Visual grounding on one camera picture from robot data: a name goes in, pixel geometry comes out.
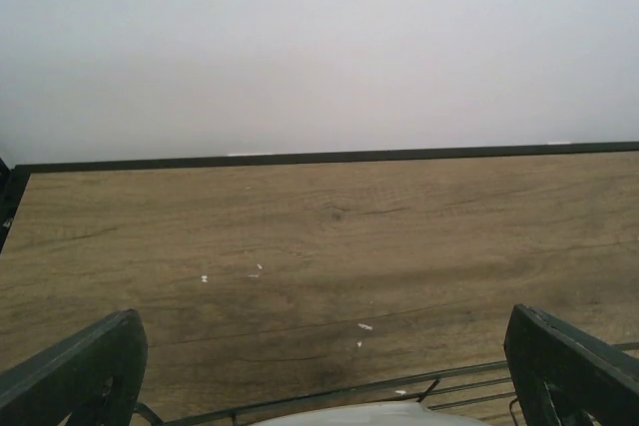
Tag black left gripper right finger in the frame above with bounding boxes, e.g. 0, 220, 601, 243
504, 304, 638, 425

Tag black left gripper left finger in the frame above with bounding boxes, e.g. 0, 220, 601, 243
1, 309, 148, 425

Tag black rimmed striped plate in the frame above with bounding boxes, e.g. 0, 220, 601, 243
257, 401, 484, 426

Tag black wire dish rack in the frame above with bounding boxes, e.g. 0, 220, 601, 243
133, 342, 639, 426

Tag black aluminium frame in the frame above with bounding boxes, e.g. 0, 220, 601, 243
1, 140, 638, 244

